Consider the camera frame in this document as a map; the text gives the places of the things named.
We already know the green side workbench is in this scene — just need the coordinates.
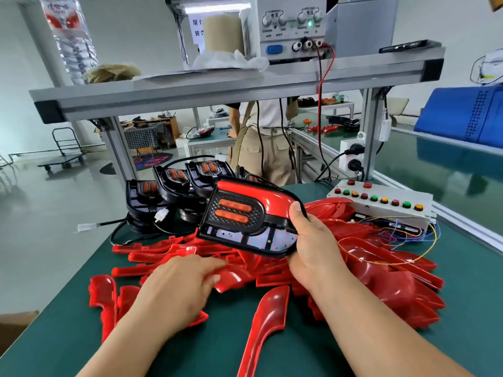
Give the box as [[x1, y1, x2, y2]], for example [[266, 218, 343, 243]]
[[290, 108, 503, 253]]

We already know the crumpled white plastic wrap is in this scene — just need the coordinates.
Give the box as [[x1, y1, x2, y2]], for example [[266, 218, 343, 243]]
[[184, 49, 270, 72]]

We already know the blue plastic crate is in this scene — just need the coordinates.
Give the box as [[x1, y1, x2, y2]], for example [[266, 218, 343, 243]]
[[414, 85, 503, 149]]

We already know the clear plastic water bottle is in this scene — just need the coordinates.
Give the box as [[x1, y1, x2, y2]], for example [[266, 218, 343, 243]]
[[39, 0, 100, 85]]

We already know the table with checkered cloth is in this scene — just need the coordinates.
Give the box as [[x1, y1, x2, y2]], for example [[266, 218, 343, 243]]
[[120, 117, 181, 153]]

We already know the person's right forearm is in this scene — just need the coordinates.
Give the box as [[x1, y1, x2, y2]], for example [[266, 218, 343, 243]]
[[308, 270, 477, 377]]

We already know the pile of red lens covers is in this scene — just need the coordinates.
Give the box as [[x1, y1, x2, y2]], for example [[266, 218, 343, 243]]
[[88, 197, 447, 377]]

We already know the white paper sign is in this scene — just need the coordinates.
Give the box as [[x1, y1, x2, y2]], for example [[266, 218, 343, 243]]
[[188, 13, 207, 56]]

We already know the person's left forearm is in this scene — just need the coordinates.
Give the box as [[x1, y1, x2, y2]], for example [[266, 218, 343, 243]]
[[76, 310, 174, 377]]

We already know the person's left hand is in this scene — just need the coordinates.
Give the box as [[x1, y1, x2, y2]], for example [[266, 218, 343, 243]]
[[131, 255, 228, 343]]

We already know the white device with cables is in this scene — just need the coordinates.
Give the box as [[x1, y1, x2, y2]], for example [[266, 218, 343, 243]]
[[469, 48, 503, 87]]

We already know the aluminium frame shelf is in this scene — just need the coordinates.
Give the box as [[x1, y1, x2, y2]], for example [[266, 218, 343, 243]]
[[29, 47, 447, 184]]

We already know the person's right hand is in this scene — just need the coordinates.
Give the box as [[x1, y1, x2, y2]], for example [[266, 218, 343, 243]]
[[287, 202, 347, 296]]

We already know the crumpled brown paper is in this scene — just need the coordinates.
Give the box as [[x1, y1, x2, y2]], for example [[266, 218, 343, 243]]
[[83, 63, 142, 84]]

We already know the white connector on black cable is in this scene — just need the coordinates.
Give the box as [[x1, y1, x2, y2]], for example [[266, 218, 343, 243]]
[[76, 218, 134, 233]]

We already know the background workbench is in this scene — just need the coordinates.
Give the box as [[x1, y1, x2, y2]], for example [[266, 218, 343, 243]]
[[184, 125, 236, 158]]

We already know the white plug adapter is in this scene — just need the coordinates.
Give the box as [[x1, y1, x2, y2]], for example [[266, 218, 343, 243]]
[[378, 117, 393, 143]]

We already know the brown paper tape roll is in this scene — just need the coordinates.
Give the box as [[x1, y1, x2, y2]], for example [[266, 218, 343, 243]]
[[202, 13, 247, 58]]

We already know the black platform trolley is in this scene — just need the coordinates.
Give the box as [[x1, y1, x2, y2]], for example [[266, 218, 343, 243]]
[[38, 127, 86, 173]]

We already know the grey metal box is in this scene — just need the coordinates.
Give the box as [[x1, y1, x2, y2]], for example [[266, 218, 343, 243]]
[[324, 0, 399, 59]]

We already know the black flat phone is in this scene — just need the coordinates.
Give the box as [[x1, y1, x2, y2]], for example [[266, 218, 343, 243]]
[[379, 39, 443, 54]]

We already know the bundle of coloured thin wires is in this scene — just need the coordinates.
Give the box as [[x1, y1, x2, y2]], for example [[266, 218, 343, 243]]
[[337, 215, 441, 268]]

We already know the tail light with red lens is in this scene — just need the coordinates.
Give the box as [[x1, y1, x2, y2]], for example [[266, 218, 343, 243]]
[[196, 175, 309, 258]]

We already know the white wall socket block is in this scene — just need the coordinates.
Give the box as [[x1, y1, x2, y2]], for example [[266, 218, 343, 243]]
[[338, 131, 367, 174]]

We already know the stack of black lamp housings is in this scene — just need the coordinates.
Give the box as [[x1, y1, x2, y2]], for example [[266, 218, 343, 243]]
[[125, 156, 261, 237]]

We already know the single red plastic lens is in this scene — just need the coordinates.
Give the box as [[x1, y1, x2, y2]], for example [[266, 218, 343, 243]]
[[204, 267, 256, 294]]

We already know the cardboard box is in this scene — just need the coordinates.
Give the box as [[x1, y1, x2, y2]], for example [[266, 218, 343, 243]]
[[0, 310, 40, 356]]

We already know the red test lead cable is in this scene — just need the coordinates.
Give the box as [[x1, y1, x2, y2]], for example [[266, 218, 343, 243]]
[[310, 38, 337, 182]]

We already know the white bench power supply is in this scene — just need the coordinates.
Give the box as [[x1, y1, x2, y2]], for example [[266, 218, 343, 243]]
[[251, 0, 329, 62]]

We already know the white button control box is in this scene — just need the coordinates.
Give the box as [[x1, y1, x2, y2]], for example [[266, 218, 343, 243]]
[[326, 178, 438, 233]]

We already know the black power cable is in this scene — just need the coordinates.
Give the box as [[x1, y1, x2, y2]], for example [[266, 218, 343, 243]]
[[314, 147, 356, 183]]

